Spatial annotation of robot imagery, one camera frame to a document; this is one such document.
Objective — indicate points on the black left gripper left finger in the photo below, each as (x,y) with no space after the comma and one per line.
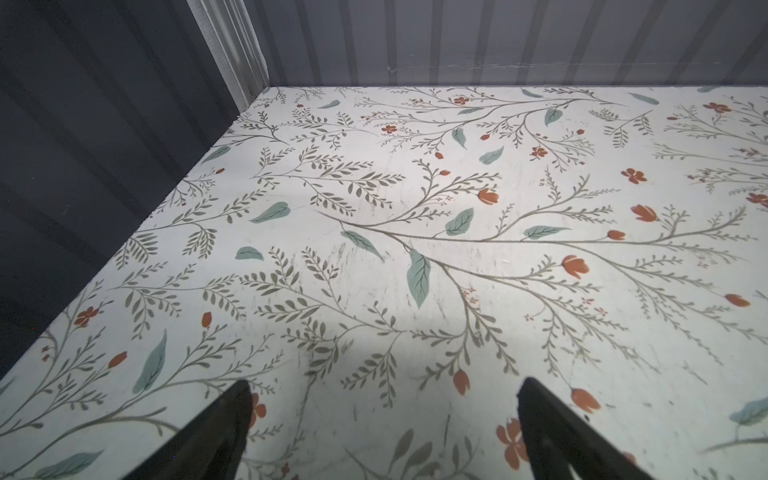
(210,446)

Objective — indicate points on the aluminium corner post left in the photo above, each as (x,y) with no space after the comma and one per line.
(231,37)

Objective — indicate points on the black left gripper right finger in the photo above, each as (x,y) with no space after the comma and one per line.
(560,445)

